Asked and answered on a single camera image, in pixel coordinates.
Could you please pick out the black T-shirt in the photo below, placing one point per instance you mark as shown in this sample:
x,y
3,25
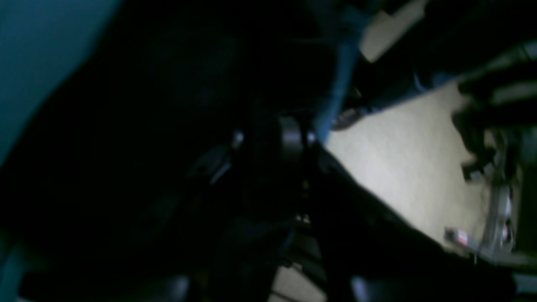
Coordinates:
x,y
192,65

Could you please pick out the blue table cloth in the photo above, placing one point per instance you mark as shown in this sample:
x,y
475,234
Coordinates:
x,y
41,43

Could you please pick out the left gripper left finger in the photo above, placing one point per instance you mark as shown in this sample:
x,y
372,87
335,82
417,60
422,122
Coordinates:
x,y
168,235

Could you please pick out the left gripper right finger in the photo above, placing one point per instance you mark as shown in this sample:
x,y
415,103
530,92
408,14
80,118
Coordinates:
x,y
369,253

